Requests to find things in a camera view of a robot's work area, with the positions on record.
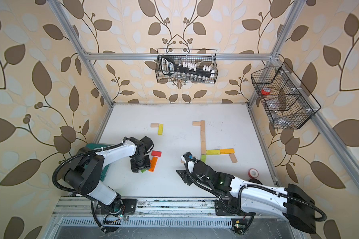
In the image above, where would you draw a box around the yellow-green long block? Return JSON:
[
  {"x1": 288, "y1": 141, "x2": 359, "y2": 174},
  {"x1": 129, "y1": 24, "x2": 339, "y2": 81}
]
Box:
[{"x1": 206, "y1": 149, "x2": 220, "y2": 155}]

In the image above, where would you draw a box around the red tape roll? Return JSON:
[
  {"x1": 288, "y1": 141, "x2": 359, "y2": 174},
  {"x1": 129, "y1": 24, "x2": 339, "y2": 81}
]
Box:
[{"x1": 248, "y1": 168, "x2": 259, "y2": 179}]

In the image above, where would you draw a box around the yellow long block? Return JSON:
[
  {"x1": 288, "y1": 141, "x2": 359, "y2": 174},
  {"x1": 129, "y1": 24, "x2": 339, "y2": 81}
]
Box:
[{"x1": 158, "y1": 124, "x2": 164, "y2": 135}]

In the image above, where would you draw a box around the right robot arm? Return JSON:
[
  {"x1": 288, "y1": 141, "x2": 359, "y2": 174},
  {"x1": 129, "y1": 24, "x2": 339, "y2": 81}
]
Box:
[{"x1": 177, "y1": 152, "x2": 327, "y2": 234}]

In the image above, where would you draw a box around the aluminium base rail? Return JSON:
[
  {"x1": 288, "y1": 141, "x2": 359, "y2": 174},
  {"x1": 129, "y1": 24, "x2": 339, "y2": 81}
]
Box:
[{"x1": 52, "y1": 197, "x2": 300, "y2": 229}]

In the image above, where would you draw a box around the wood small block lowest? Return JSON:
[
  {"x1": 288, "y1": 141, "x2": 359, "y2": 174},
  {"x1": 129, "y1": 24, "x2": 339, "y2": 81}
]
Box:
[{"x1": 229, "y1": 153, "x2": 238, "y2": 163}]

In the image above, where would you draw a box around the black tape roll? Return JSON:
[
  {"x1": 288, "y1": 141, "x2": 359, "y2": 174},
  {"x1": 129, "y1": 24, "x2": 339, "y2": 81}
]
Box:
[{"x1": 249, "y1": 179, "x2": 262, "y2": 185}]

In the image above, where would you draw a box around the amber yellow block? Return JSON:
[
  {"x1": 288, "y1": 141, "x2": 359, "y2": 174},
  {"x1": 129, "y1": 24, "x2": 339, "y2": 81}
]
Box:
[{"x1": 219, "y1": 148, "x2": 235, "y2": 154}]

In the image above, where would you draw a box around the red cup in basket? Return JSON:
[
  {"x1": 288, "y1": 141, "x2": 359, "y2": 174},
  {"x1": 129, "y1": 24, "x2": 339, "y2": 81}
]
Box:
[{"x1": 261, "y1": 87, "x2": 271, "y2": 96}]

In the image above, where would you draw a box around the light green small block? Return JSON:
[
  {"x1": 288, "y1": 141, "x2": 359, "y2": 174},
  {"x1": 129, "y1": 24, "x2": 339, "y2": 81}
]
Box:
[{"x1": 201, "y1": 154, "x2": 206, "y2": 163}]

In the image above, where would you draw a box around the wood long block vertical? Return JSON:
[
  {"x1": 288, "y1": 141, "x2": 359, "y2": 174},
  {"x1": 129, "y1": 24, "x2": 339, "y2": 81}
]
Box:
[{"x1": 201, "y1": 141, "x2": 206, "y2": 155}]

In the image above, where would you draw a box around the side wire basket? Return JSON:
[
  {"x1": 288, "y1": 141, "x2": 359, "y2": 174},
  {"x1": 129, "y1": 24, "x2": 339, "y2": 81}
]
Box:
[{"x1": 251, "y1": 62, "x2": 321, "y2": 129}]

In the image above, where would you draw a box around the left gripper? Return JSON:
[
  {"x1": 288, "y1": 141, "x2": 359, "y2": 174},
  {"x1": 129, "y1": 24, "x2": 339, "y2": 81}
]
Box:
[{"x1": 132, "y1": 154, "x2": 152, "y2": 172}]

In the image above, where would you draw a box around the black socket tool set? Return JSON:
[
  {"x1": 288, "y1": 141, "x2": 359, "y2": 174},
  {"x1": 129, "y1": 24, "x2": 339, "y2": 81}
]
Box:
[{"x1": 159, "y1": 55, "x2": 216, "y2": 78}]

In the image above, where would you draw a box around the wood small block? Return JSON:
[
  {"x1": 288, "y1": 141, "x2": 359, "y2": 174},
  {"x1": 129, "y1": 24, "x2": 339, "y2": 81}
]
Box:
[{"x1": 192, "y1": 121, "x2": 201, "y2": 126}]

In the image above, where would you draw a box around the back wire basket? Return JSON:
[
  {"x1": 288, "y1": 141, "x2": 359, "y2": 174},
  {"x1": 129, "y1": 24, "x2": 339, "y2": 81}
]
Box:
[{"x1": 155, "y1": 48, "x2": 218, "y2": 84}]

